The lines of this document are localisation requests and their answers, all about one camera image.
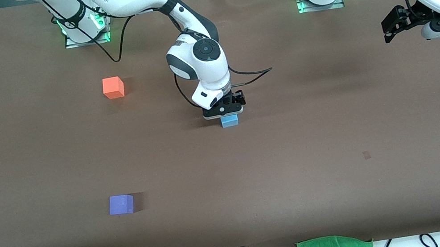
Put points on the orange cube block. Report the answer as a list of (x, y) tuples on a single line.
[(113, 88)]

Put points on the small clear tape piece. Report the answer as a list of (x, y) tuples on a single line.
[(366, 155)]

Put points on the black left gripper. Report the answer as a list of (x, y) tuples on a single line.
[(413, 13)]

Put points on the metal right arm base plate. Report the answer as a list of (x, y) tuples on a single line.
[(97, 41)]

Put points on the light blue cube block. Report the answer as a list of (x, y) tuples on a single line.
[(229, 121)]

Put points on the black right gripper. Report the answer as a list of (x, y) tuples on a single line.
[(237, 96)]

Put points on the purple cube block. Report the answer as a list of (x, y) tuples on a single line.
[(121, 204)]

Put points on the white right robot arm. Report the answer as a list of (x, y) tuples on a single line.
[(199, 59)]

